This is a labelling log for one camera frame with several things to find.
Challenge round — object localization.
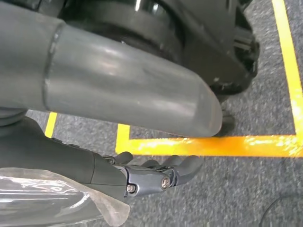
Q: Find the clear plastic cover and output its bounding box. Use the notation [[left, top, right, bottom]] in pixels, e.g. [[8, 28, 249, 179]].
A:
[[0, 167, 130, 227]]

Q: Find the black robot body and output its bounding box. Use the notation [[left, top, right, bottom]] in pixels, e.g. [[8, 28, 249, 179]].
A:
[[7, 0, 261, 138]]

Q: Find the yellow floor tape square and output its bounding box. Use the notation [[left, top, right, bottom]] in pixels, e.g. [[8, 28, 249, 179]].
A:
[[45, 0, 303, 158]]

